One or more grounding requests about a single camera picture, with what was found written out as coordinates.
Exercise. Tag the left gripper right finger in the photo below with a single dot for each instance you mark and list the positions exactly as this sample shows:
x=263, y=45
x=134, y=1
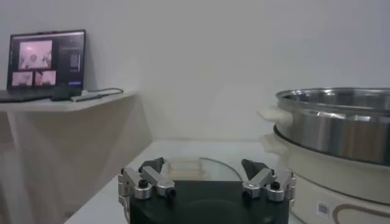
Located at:
x=262, y=179

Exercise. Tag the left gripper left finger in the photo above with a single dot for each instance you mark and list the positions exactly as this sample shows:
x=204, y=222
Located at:
x=152, y=179

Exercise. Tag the round glass pot lid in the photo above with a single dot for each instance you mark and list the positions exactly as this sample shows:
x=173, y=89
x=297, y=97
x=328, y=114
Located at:
x=219, y=172

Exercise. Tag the stainless steel steamer basket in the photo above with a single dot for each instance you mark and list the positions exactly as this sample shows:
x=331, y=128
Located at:
x=335, y=134

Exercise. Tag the cream electric cooking pot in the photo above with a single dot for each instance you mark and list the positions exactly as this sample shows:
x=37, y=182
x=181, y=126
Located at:
x=335, y=185

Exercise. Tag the white side table with mouse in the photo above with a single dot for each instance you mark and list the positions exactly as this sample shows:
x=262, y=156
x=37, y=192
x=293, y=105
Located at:
x=70, y=137

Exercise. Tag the silver portable drive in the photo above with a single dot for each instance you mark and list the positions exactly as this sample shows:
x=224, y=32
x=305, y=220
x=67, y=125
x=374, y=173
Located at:
x=88, y=98

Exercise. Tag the black laptop with dark screen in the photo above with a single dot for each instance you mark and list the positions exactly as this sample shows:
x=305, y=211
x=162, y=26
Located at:
x=45, y=61

